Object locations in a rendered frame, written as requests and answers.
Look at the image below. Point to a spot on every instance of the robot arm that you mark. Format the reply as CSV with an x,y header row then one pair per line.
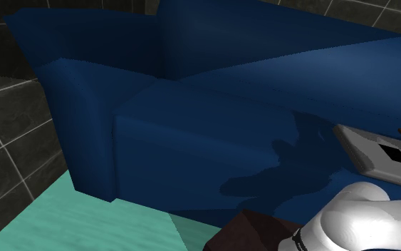
x,y
360,222

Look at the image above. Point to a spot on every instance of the blue sofa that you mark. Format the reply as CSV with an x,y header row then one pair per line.
x,y
193,139

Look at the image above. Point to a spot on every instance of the dark robot stand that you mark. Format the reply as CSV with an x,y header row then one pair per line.
x,y
245,233

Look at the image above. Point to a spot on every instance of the turquoise rug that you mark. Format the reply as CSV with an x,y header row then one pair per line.
x,y
82,226

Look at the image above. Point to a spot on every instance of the grey flat tablet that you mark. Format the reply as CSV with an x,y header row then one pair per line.
x,y
363,153

